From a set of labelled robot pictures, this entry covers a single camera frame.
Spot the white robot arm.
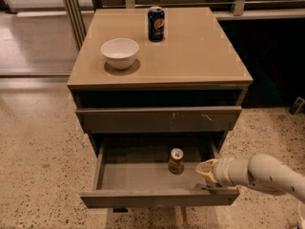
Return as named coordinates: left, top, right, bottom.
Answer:
left=195, top=154, right=305, bottom=203

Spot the closed top drawer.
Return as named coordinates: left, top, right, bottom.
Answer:
left=76, top=106, right=241, bottom=134

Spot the grey drawer cabinet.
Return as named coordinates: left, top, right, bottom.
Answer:
left=66, top=7, right=254, bottom=215

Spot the open middle drawer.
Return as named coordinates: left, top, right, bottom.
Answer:
left=81, top=144, right=239, bottom=208

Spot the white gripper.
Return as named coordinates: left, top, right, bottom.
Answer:
left=195, top=157, right=251, bottom=186

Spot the white ceramic bowl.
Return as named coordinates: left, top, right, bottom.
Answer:
left=101, top=38, right=139, bottom=70

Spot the blue Pepsi can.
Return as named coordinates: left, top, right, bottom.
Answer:
left=148, top=6, right=165, bottom=42

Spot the dark object on floor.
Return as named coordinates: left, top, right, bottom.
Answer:
left=289, top=96, right=305, bottom=115

